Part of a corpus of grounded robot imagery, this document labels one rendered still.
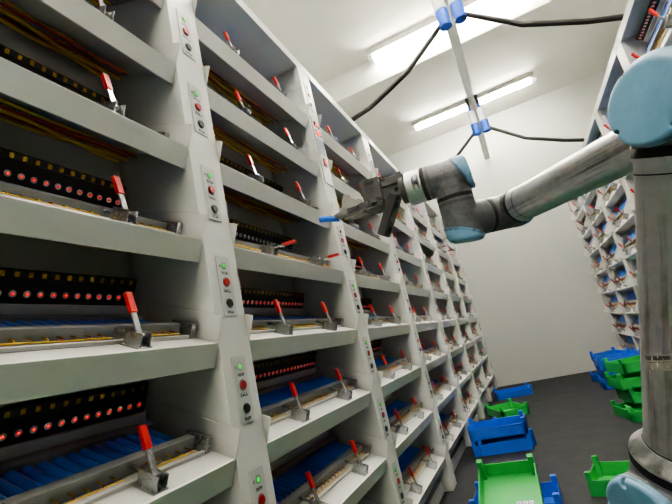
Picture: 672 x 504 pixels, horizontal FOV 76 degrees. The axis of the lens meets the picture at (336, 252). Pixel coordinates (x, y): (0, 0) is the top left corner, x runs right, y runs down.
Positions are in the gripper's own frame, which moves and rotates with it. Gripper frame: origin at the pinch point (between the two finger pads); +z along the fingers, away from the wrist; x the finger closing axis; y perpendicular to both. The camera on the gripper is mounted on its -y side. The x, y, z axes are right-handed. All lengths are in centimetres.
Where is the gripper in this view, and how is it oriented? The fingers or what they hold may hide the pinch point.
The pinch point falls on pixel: (340, 218)
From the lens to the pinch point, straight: 121.4
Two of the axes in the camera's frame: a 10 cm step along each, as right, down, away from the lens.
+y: -1.8, -9.6, 2.2
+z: -9.0, 2.5, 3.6
